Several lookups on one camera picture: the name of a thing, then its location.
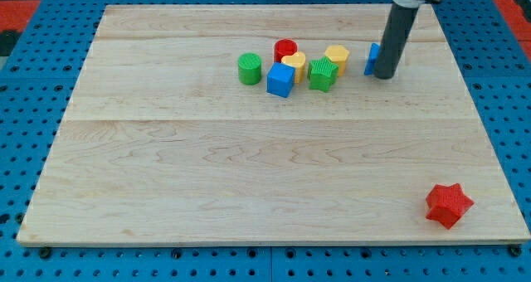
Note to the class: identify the blue triangle block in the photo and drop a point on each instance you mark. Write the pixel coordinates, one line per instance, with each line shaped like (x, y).
(372, 58)

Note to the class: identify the yellow hexagon block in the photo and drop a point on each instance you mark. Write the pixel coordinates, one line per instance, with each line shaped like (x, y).
(339, 55)

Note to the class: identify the blue cube block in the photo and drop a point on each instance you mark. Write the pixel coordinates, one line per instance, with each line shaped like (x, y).
(280, 79)

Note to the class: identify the green cylinder block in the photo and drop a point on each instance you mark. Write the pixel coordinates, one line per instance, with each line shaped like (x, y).
(249, 68)

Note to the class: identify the yellow heart block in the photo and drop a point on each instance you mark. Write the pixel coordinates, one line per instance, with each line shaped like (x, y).
(298, 61)

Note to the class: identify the green star block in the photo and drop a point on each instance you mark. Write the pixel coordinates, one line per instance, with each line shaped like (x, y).
(322, 74)

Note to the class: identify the red cylinder block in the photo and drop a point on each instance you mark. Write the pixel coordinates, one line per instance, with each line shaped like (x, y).
(284, 47)

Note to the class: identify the wooden board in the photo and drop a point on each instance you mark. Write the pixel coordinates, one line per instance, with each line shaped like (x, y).
(161, 145)

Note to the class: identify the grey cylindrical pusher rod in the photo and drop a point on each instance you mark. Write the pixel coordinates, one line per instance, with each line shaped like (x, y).
(397, 30)

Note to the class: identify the red star block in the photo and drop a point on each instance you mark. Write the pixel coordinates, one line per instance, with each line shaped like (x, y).
(447, 204)

